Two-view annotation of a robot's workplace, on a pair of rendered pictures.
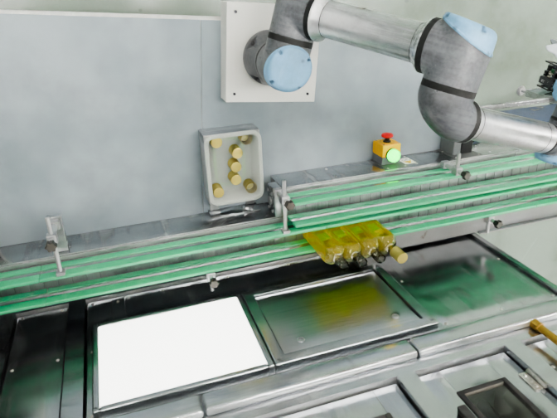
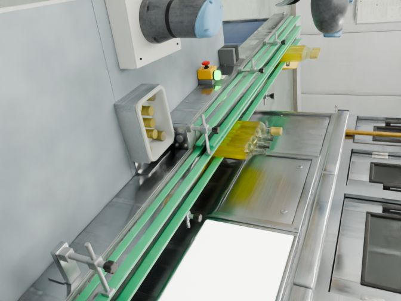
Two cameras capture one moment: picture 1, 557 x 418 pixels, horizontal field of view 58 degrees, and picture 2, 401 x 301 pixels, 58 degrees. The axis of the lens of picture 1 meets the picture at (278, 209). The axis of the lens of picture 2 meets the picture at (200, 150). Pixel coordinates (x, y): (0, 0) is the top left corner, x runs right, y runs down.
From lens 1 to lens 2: 0.96 m
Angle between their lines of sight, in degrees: 38
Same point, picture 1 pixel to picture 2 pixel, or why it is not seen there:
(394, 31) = not seen: outside the picture
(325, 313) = (268, 190)
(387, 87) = not seen: hidden behind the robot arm
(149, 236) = (130, 215)
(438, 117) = (339, 16)
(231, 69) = (135, 36)
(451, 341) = (338, 160)
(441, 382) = (357, 182)
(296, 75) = (218, 20)
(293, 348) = (289, 218)
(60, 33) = not seen: outside the picture
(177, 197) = (115, 173)
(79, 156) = (36, 176)
